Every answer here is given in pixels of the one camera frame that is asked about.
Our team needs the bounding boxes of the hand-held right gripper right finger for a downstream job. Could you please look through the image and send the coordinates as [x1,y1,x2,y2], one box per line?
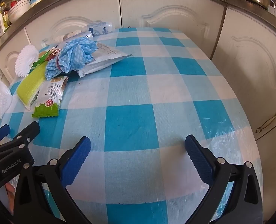
[185,134,263,224]

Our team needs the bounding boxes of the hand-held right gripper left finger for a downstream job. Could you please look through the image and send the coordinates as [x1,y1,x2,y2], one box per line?
[13,136,92,224]

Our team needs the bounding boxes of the white milk pouch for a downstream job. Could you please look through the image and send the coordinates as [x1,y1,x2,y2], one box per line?
[85,21,114,36]
[81,30,94,40]

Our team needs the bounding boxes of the green white snack wrapper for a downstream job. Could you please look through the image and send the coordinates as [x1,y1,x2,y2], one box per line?
[32,76,69,119]

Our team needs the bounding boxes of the lime green scouring pad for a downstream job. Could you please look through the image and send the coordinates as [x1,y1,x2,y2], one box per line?
[17,65,48,111]

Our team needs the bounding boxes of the blue white checkered tablecloth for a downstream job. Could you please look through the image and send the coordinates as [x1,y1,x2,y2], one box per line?
[1,27,263,224]

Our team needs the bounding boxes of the green snack packet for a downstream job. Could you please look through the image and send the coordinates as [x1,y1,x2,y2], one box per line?
[32,51,51,69]

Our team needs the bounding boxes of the cartoon printed packet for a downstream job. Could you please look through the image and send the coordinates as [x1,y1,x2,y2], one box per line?
[39,41,69,63]

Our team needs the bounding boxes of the blue patterned cloth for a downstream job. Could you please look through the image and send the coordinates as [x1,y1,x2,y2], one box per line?
[46,37,99,80]

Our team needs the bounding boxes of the white foil bag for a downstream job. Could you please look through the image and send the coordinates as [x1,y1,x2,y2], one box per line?
[77,42,133,78]

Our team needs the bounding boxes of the white ceramic bowl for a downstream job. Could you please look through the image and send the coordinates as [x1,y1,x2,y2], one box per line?
[8,0,31,24]

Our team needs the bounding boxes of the brass cabinet handle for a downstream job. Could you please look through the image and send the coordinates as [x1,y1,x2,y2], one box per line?
[256,109,276,134]

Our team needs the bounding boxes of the white cabinet door with handle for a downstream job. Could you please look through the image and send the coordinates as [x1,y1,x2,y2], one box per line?
[210,6,276,140]

